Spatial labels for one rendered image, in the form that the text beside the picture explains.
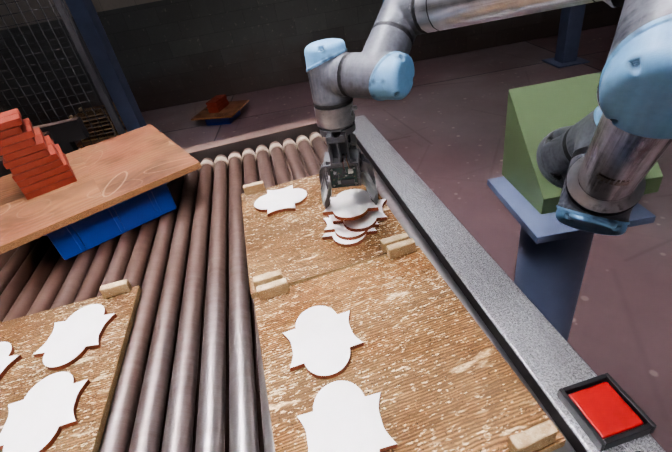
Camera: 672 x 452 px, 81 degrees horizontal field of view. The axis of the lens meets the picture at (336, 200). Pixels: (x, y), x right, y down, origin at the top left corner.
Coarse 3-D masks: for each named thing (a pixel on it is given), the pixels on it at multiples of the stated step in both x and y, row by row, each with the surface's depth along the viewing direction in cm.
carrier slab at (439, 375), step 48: (336, 288) 76; (384, 288) 74; (432, 288) 72; (384, 336) 65; (432, 336) 63; (480, 336) 62; (288, 384) 60; (384, 384) 58; (432, 384) 57; (480, 384) 56; (288, 432) 54; (432, 432) 51; (480, 432) 50
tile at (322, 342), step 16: (304, 320) 69; (320, 320) 68; (336, 320) 68; (288, 336) 67; (304, 336) 66; (320, 336) 66; (336, 336) 65; (352, 336) 65; (304, 352) 63; (320, 352) 63; (336, 352) 63; (320, 368) 61; (336, 368) 60
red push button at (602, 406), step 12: (600, 384) 54; (576, 396) 53; (588, 396) 53; (600, 396) 52; (612, 396) 52; (588, 408) 52; (600, 408) 51; (612, 408) 51; (624, 408) 51; (588, 420) 50; (600, 420) 50; (612, 420) 50; (624, 420) 50; (636, 420) 49; (600, 432) 49; (612, 432) 49
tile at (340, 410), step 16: (336, 384) 58; (352, 384) 58; (320, 400) 56; (336, 400) 56; (352, 400) 56; (368, 400) 55; (304, 416) 55; (320, 416) 54; (336, 416) 54; (352, 416) 54; (368, 416) 53; (320, 432) 53; (336, 432) 52; (352, 432) 52; (368, 432) 52; (384, 432) 51; (320, 448) 51; (336, 448) 51; (352, 448) 50; (368, 448) 50; (384, 448) 50
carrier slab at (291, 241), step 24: (264, 192) 111; (312, 192) 107; (336, 192) 105; (264, 216) 100; (288, 216) 99; (312, 216) 97; (264, 240) 92; (288, 240) 90; (312, 240) 89; (264, 264) 85; (288, 264) 84; (312, 264) 82; (336, 264) 81
